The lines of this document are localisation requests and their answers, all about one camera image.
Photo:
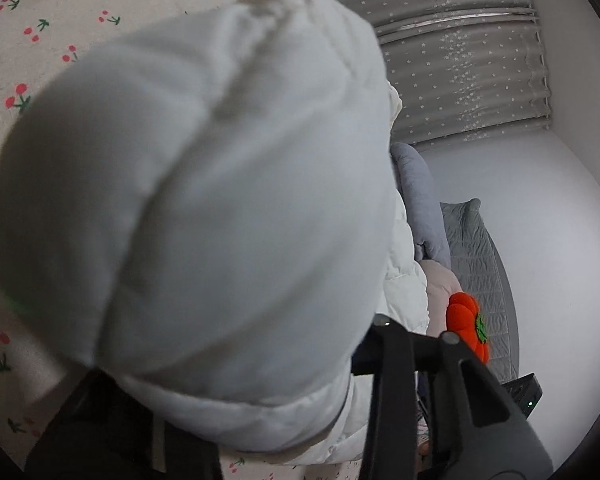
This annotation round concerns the pink plush cushion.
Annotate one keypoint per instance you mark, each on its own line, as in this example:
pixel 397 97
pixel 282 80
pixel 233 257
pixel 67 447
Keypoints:
pixel 437 290

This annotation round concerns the white hooded puffer jacket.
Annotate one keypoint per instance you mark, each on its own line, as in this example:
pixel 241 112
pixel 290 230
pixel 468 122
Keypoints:
pixel 205 185

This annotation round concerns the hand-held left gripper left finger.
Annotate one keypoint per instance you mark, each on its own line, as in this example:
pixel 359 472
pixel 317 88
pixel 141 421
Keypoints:
pixel 130 440

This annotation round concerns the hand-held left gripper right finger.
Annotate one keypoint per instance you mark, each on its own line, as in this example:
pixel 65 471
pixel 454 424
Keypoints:
pixel 395 390

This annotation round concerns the orange pumpkin plush toy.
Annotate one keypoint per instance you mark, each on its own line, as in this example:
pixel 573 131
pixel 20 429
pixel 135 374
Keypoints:
pixel 465 317

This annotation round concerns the cherry print blanket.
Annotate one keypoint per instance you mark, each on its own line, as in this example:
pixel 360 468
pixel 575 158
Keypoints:
pixel 50 35

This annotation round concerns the grey quilted pillow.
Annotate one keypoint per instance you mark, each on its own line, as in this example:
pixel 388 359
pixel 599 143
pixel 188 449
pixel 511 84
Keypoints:
pixel 475 260

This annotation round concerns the grey star print curtain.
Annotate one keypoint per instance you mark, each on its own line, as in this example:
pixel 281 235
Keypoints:
pixel 455 45

